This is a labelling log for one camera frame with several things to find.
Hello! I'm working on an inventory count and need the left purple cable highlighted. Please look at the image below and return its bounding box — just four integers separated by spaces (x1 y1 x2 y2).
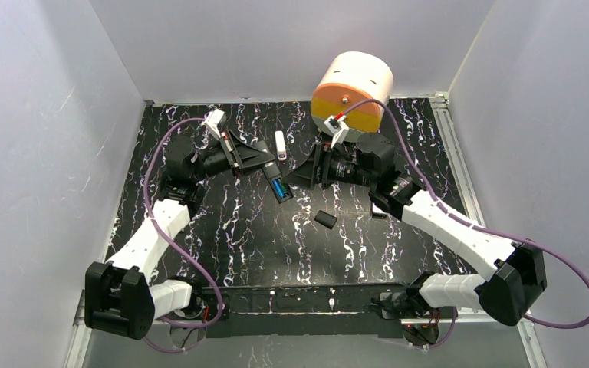
143 117 225 354

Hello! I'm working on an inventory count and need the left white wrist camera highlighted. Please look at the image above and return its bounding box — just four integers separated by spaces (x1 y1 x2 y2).
202 109 226 141

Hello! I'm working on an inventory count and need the green black battery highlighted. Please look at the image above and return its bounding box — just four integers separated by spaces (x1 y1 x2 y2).
278 182 292 200

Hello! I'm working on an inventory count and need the white air conditioner remote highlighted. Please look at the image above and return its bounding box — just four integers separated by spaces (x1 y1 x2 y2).
371 204 388 219

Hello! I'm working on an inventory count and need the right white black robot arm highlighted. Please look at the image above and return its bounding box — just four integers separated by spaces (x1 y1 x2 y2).
285 133 547 326

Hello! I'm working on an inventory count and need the round three-drawer storage box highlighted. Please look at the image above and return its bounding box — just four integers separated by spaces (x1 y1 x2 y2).
310 51 394 143

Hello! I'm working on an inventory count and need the black remote battery cover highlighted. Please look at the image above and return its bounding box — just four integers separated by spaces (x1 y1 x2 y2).
314 210 337 229

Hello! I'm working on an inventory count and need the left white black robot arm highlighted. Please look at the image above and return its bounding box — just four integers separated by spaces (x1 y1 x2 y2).
84 131 278 340

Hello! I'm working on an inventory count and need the small white remote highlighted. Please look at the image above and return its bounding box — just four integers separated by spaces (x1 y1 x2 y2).
275 130 287 162

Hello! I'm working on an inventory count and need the purple cable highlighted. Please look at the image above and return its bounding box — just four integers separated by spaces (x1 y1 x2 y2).
340 99 589 351
143 117 225 354

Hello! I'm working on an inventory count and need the black tv remote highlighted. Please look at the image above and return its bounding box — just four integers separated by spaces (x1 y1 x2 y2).
262 163 294 204

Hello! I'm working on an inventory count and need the blue battery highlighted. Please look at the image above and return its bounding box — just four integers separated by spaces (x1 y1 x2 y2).
272 179 285 199

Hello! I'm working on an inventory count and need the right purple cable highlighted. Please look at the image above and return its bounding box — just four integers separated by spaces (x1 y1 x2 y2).
340 99 589 351

